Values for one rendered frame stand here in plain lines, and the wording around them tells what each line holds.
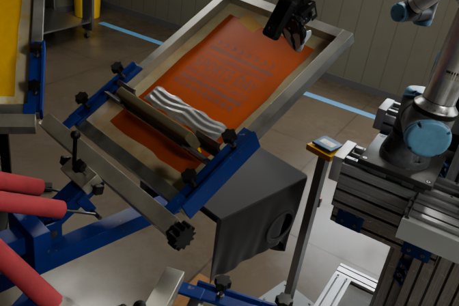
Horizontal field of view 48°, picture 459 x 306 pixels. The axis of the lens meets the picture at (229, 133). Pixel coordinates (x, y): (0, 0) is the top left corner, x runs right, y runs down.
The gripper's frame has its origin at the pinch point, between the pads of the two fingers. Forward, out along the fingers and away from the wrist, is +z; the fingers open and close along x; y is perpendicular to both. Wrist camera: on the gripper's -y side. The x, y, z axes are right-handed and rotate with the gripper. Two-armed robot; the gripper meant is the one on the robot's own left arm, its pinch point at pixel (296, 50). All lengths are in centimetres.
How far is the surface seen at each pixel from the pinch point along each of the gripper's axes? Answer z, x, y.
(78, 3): 229, 484, 99
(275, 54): 15.0, 17.0, 6.0
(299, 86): 11.4, -1.9, -3.2
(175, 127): 5.0, 14.1, -39.0
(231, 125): 15.3, 8.5, -24.5
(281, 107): 11.6, -2.6, -12.6
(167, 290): 13, -17, -72
